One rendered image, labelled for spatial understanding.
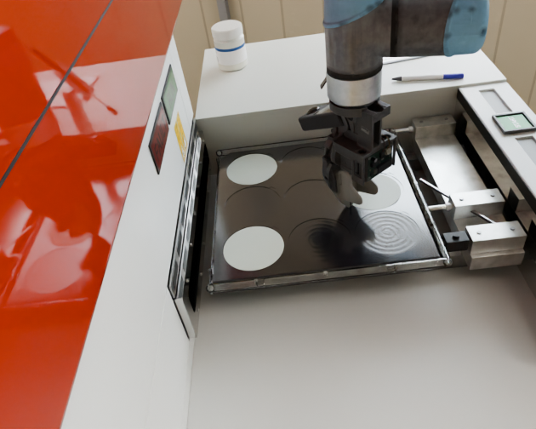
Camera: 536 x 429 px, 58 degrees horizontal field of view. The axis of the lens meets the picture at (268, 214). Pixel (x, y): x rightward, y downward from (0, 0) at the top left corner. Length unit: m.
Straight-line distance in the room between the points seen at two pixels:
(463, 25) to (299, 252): 0.39
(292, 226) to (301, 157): 0.20
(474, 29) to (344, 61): 0.15
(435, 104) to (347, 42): 0.46
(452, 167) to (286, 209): 0.33
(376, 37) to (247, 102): 0.46
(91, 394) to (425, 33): 0.52
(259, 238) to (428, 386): 0.33
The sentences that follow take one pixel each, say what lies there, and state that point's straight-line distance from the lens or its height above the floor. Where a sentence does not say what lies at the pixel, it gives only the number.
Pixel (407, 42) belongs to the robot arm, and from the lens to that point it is 0.64.
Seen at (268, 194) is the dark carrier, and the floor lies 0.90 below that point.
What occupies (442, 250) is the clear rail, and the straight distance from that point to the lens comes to 0.78.
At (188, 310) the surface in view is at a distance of 0.72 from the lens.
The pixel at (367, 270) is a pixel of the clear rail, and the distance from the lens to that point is 0.74.
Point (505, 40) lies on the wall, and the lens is 2.64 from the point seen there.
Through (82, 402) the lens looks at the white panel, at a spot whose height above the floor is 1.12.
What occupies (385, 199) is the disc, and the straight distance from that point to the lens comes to 0.86.
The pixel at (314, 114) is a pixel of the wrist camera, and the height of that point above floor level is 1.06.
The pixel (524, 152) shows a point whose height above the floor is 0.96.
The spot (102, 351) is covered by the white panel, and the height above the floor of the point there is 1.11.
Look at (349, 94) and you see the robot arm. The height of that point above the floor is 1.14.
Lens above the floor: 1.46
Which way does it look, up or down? 41 degrees down
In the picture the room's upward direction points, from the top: 9 degrees counter-clockwise
